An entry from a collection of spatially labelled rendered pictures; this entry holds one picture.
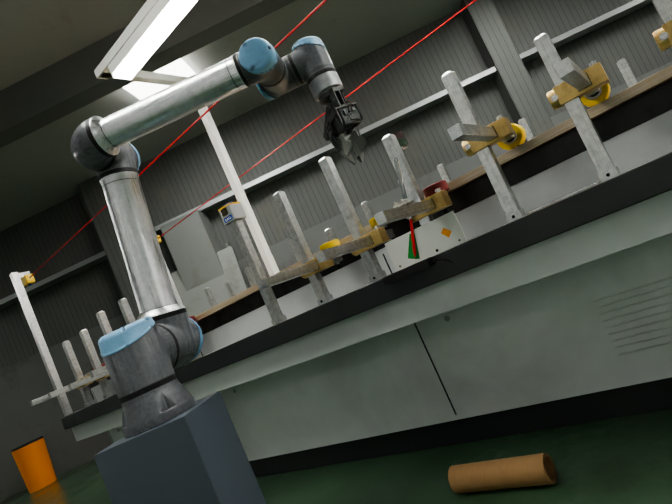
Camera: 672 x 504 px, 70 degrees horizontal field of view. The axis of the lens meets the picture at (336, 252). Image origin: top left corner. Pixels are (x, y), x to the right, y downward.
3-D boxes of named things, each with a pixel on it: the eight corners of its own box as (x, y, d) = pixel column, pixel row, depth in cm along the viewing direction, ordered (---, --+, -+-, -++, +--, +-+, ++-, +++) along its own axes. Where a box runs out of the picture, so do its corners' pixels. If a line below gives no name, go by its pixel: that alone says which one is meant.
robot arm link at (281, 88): (245, 65, 136) (284, 44, 134) (259, 79, 147) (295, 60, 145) (258, 95, 135) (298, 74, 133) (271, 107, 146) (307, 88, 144)
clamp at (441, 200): (447, 205, 144) (440, 190, 145) (410, 224, 152) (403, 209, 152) (453, 204, 149) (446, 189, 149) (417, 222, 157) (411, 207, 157)
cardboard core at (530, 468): (540, 462, 130) (444, 474, 148) (553, 490, 130) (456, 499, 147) (546, 447, 137) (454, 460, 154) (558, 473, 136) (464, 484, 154)
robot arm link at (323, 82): (304, 91, 141) (332, 85, 145) (311, 106, 141) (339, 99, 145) (314, 74, 133) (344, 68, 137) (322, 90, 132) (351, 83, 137)
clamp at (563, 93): (608, 79, 116) (598, 60, 116) (552, 109, 124) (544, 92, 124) (610, 82, 121) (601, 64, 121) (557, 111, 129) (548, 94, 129)
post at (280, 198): (329, 308, 177) (277, 190, 180) (323, 311, 179) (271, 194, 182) (335, 305, 180) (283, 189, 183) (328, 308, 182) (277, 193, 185)
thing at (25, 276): (69, 414, 308) (12, 271, 315) (63, 417, 313) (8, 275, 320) (86, 406, 317) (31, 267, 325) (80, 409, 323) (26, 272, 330)
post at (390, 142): (454, 272, 148) (388, 132, 151) (444, 276, 150) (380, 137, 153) (458, 270, 151) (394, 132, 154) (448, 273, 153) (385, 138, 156)
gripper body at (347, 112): (342, 127, 131) (324, 87, 132) (331, 141, 139) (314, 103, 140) (365, 120, 135) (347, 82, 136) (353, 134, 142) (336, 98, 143)
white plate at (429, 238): (467, 241, 143) (452, 210, 143) (396, 272, 158) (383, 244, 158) (467, 240, 143) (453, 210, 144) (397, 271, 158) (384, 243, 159)
